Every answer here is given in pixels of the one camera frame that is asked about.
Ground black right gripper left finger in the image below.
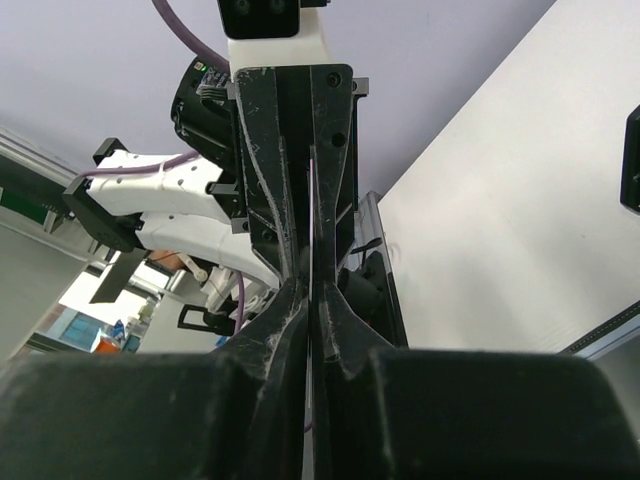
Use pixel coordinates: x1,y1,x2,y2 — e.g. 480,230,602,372
1,279,308,479

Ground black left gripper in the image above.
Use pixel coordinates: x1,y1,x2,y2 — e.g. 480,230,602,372
204,64,369,287

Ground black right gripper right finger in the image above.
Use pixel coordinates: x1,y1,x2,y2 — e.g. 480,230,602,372
312,282,639,479

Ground silver grey card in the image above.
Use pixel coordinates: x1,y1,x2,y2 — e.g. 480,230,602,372
304,159,315,434

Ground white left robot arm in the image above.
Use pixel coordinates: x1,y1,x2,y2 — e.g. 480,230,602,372
63,59,369,286

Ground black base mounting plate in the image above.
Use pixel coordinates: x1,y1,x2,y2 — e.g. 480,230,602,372
338,191,408,348

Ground black left bin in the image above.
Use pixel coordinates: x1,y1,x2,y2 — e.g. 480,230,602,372
620,106,640,215

